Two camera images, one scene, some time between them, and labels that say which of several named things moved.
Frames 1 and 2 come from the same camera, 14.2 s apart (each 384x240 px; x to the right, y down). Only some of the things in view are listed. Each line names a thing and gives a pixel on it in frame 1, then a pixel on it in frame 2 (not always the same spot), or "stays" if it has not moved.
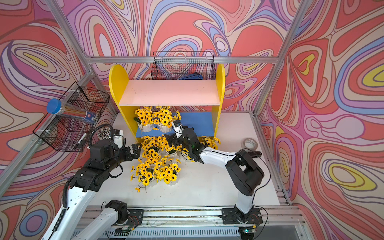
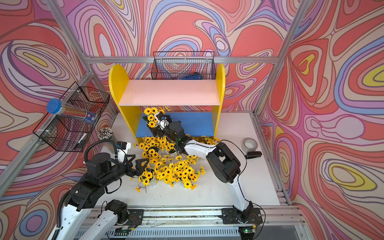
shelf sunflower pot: [167, 173] stays
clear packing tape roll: [249, 143] stays
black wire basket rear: [183, 65] stays
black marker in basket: [79, 141] stays
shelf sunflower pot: [163, 118] to [186, 173]
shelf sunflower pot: [172, 150] stays
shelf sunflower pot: [212, 142] stays
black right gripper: [173, 138] to [156, 131]
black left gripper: [136, 153] to [138, 171]
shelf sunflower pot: [151, 149] stays
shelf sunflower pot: [144, 117] to [151, 118]
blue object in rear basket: [195, 76] stays
